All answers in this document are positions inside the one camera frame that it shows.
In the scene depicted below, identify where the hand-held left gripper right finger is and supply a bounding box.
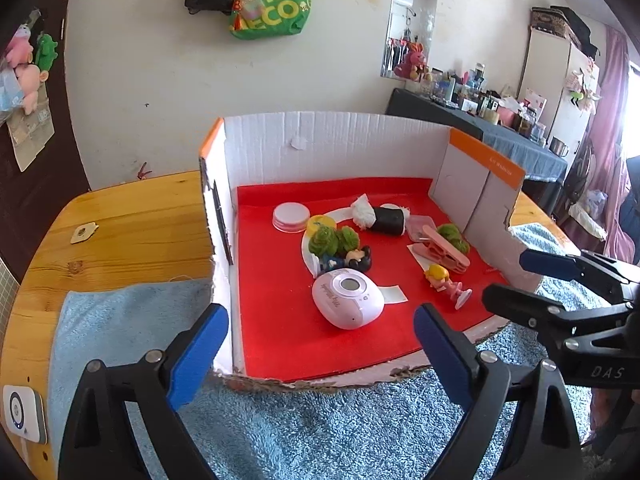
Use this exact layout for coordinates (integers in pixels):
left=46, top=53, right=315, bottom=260
left=412, top=302, right=583, bottom=480

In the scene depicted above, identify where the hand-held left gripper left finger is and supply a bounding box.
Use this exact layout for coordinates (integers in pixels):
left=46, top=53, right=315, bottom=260
left=59, top=302, right=230, bottom=480

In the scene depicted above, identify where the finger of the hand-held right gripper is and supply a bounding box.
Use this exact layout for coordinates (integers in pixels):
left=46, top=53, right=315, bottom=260
left=519, top=249, right=640, bottom=306
left=482, top=284, right=631, bottom=348

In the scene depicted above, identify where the blonde pink figurine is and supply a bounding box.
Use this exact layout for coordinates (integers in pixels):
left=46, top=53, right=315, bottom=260
left=424, top=263, right=473, bottom=311

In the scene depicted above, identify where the orange cardboard box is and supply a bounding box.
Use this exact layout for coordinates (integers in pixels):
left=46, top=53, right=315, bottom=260
left=198, top=111, right=527, bottom=392

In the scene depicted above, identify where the pink plastic clip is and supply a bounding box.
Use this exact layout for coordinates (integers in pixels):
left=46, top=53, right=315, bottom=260
left=407, top=225, right=471, bottom=274

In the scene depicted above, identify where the small green yarn ball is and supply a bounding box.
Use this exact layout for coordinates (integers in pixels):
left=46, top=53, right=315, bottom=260
left=436, top=223, right=471, bottom=256

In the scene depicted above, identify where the pink round device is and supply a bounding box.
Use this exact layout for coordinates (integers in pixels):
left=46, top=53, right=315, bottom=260
left=311, top=268, right=385, bottom=331

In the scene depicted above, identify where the dark-haired blue figurine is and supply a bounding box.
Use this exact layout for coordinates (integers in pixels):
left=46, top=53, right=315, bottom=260
left=317, top=245, right=372, bottom=273

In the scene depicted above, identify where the small clear plastic box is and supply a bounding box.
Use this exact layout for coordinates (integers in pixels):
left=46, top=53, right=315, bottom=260
left=406, top=214, right=437, bottom=243

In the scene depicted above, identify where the black roll with white paper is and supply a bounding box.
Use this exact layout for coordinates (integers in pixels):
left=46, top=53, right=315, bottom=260
left=350, top=194, right=412, bottom=236

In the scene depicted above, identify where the large green yarn bundle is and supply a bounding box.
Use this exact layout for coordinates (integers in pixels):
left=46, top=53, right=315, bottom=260
left=307, top=224, right=360, bottom=257

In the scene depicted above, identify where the blue-covered side table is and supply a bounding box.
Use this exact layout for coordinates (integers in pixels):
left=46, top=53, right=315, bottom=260
left=386, top=87, right=571, bottom=183

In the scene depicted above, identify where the light blue towel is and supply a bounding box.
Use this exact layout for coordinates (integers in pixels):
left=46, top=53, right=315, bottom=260
left=47, top=222, right=616, bottom=480

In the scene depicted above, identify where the purple curtain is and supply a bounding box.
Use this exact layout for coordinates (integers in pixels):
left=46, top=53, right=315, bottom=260
left=570, top=25, right=631, bottom=221

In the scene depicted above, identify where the small beige table sticker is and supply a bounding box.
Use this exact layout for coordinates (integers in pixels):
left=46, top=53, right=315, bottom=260
left=70, top=222, right=100, bottom=245

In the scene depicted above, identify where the white cabinet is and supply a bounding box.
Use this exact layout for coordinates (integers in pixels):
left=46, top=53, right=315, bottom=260
left=517, top=27, right=601, bottom=148

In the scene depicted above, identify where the white square device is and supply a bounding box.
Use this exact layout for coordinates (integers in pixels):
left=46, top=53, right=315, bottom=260
left=2, top=384, right=48, bottom=445

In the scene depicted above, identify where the dark suitcase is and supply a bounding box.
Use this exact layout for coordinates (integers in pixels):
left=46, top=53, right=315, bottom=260
left=530, top=6, right=598, bottom=56

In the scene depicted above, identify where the pink rabbit plush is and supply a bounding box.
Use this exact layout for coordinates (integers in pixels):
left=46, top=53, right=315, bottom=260
left=394, top=42, right=428, bottom=80

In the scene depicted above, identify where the hanging paper sheet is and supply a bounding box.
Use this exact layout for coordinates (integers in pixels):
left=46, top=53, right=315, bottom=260
left=7, top=97, right=55, bottom=172

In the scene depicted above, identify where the pink plush toy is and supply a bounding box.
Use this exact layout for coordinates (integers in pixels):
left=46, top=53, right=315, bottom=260
left=6, top=25, right=35, bottom=66
left=15, top=62, right=48, bottom=115

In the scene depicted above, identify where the green plush toy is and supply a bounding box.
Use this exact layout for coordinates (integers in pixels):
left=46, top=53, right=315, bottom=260
left=35, top=32, right=58, bottom=72

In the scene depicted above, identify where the green tote bag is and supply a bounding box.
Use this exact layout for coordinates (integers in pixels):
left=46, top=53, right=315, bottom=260
left=230, top=0, right=315, bottom=41

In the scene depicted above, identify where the wall mirror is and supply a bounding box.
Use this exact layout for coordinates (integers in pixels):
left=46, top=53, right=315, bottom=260
left=380, top=0, right=441, bottom=81

